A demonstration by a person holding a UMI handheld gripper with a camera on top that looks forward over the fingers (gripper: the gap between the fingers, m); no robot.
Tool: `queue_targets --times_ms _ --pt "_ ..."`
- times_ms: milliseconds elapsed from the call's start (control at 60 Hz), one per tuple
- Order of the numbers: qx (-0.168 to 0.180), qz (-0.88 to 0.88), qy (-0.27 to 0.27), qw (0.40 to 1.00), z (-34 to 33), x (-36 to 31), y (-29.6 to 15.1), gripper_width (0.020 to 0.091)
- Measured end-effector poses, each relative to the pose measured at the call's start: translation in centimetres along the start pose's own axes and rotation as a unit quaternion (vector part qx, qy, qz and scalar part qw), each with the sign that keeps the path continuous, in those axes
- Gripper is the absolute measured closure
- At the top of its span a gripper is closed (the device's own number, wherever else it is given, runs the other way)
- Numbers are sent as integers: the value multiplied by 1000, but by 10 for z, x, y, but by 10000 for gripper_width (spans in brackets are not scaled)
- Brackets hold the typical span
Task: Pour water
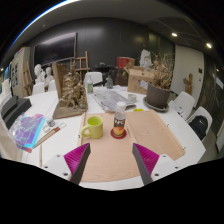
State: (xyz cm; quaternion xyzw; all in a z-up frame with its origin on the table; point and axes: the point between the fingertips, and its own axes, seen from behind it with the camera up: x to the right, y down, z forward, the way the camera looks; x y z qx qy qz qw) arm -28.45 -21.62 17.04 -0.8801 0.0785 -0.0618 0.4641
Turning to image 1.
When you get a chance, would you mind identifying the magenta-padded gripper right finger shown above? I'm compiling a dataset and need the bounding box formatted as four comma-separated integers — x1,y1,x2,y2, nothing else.
131,142,183,186

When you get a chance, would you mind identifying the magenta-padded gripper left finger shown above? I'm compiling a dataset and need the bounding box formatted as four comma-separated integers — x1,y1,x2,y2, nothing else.
42,142,92,186

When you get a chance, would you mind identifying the clear drink bottle white cap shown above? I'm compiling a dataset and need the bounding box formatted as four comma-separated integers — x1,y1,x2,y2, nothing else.
112,101,128,138

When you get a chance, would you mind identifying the wooden paintbrush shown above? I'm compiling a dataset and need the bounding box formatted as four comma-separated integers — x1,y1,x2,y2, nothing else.
33,122,67,149

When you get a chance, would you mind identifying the thin wooden stick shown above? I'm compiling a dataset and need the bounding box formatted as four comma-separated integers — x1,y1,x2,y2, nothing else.
38,143,44,168

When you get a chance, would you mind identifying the light wooden board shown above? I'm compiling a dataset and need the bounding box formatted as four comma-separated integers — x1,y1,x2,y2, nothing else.
77,109,187,183

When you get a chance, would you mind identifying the lime green mug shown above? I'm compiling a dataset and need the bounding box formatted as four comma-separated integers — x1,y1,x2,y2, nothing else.
79,115,104,140

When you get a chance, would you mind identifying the flat round red coaster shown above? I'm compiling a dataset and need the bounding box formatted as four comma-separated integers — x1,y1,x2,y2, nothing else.
110,128,128,140

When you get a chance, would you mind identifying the small paint jar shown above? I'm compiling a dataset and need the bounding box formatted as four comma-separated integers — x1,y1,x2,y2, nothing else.
44,115,56,128

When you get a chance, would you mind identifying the black backpack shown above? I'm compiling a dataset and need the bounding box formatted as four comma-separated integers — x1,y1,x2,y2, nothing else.
188,115,209,141

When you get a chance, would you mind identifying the grey pot with dried branches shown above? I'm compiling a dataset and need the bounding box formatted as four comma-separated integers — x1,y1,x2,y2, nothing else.
142,53,176,113

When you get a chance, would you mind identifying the golden sculpture on wooden base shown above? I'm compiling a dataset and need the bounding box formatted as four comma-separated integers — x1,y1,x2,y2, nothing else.
52,60,89,120

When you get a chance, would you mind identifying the grey newspaper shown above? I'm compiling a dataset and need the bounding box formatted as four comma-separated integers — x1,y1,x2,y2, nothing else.
92,89,137,113

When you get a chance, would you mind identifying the white chair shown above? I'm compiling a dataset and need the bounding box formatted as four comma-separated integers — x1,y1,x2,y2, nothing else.
83,71,104,88
185,105,214,141
31,81,46,96
47,79,58,93
168,90,196,121

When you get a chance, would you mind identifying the white spray bottle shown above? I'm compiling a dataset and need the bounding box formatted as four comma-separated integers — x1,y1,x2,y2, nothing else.
86,74,94,95

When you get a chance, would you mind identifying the black case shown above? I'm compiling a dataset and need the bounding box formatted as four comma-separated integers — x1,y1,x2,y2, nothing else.
3,98,33,129
0,95,19,118

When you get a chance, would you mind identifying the brown cardboard box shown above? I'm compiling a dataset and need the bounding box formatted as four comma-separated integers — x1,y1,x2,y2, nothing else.
127,68,158,95

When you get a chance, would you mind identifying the white plaster bust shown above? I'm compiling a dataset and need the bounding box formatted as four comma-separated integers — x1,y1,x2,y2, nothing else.
33,63,46,84
44,66,55,88

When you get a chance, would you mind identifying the wooden figure cutout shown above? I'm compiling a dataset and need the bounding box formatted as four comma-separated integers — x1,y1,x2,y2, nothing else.
182,73,194,96

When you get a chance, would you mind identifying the wooden easel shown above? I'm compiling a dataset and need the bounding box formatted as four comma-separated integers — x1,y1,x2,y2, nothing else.
73,50,91,83
22,61,34,96

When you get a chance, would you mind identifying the red box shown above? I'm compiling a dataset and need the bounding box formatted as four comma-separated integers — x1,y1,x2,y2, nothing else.
116,56,136,70

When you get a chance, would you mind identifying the white plastic bag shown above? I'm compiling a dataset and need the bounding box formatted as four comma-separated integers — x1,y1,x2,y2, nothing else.
139,49,154,69

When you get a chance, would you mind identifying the white cabinet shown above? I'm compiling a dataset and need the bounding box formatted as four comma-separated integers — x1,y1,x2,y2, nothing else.
9,46,32,98

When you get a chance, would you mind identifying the long ceiling light panel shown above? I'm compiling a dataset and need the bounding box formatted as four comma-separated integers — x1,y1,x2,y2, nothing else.
8,0,81,51

